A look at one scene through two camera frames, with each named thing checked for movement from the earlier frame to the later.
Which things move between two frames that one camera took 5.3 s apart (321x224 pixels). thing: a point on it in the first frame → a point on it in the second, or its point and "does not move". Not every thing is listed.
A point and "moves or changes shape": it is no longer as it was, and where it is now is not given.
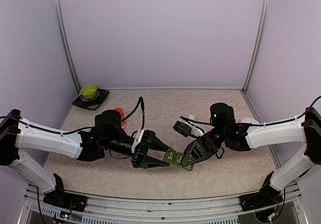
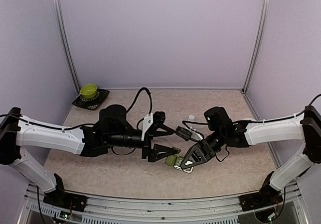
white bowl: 248,120 does not move
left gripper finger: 148,161 → 160,151
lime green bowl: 89,91 does not move
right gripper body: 211,145 does not move
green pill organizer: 175,157 moves or changes shape
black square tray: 93,103 does not move
